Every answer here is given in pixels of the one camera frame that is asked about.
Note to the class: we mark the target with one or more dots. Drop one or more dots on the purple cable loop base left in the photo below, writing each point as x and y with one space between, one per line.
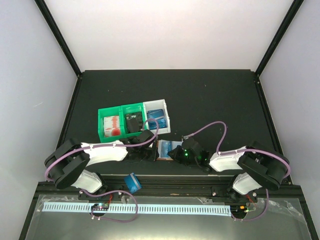
115 208

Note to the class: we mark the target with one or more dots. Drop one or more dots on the green bin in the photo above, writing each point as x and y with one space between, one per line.
110 111
130 108

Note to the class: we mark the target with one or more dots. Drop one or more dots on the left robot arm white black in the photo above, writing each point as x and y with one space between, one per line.
67 166

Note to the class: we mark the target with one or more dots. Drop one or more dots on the small circuit board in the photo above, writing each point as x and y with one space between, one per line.
100 207

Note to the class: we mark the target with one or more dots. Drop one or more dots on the green bin middle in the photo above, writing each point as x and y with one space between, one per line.
130 108

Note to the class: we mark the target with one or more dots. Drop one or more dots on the left black frame post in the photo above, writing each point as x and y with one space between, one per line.
47 15

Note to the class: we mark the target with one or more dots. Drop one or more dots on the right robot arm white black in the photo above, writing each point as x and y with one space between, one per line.
260 167

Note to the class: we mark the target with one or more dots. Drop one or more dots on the black vip cards stack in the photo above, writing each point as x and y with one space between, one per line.
134 122

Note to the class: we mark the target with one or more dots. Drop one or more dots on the green bin left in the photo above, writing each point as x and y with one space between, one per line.
110 111

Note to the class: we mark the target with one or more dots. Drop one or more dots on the white bin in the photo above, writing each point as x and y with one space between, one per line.
157 104

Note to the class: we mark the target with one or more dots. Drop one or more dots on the right black frame post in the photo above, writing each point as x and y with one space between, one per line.
283 27

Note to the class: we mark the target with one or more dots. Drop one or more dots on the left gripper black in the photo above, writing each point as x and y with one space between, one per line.
153 157

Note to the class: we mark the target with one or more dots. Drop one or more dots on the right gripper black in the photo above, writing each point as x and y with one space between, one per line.
176 155

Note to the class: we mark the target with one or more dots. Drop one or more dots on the blue cards stack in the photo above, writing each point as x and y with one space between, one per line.
159 116

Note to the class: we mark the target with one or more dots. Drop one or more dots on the red white cards stack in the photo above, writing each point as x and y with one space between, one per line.
111 126

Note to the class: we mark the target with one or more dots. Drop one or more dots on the black aluminium rail front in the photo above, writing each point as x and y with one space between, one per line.
176 186

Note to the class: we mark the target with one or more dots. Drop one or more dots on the white slotted cable duct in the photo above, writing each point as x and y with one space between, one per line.
154 209

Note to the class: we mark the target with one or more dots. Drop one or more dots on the black frame post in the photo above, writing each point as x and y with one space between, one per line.
283 27
47 15

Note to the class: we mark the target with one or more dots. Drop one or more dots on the dropped blue credit card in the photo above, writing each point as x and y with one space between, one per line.
132 183

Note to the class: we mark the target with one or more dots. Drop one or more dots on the brown leather card holder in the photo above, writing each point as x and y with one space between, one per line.
174 145

